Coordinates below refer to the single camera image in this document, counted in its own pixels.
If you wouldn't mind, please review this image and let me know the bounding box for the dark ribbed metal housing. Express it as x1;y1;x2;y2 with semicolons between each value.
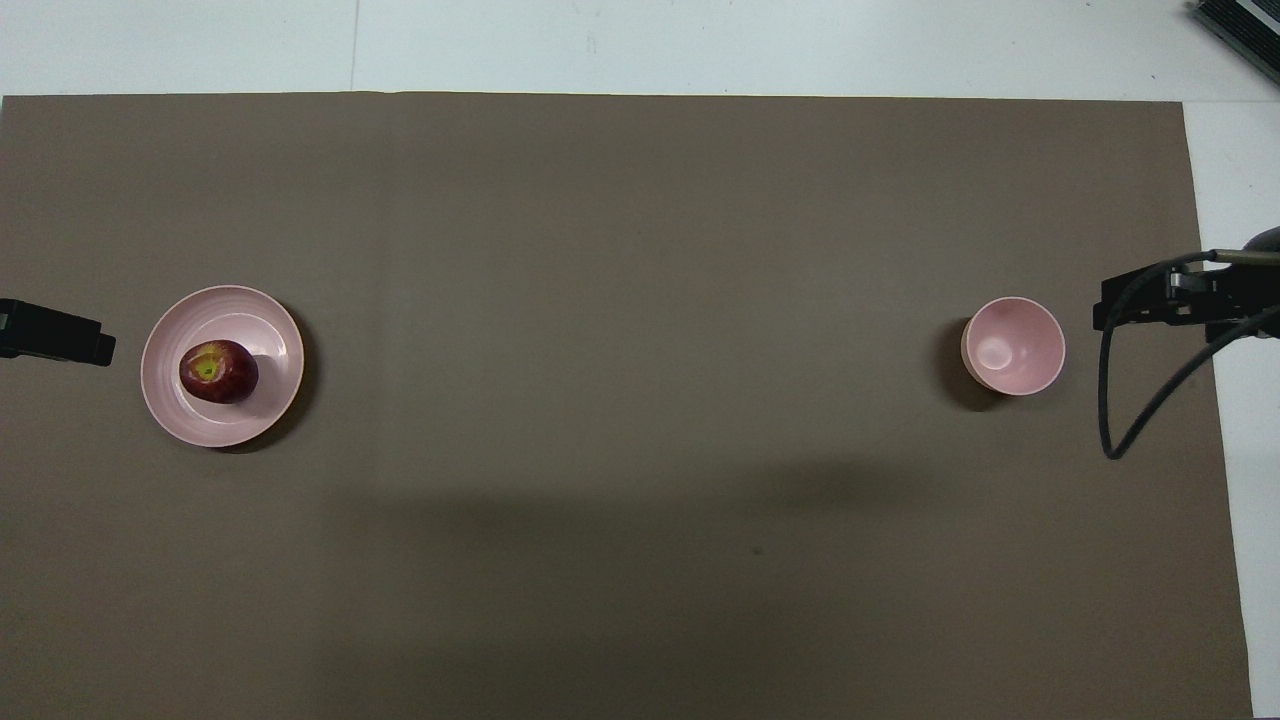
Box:
1188;0;1280;86

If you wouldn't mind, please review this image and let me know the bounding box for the brown table mat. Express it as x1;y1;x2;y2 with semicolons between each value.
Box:
0;92;1254;720

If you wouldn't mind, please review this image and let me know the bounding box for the pink bowl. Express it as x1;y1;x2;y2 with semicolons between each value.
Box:
961;296;1067;397

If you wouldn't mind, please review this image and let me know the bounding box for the red apple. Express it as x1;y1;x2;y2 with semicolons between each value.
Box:
179;339;260;405

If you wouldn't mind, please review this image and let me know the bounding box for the pink plate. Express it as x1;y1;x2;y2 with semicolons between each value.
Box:
140;285;306;449

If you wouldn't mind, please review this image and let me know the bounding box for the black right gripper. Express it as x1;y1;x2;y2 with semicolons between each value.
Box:
1093;262;1280;341

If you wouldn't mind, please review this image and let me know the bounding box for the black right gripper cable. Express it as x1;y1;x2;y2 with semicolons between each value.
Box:
1098;250;1280;461

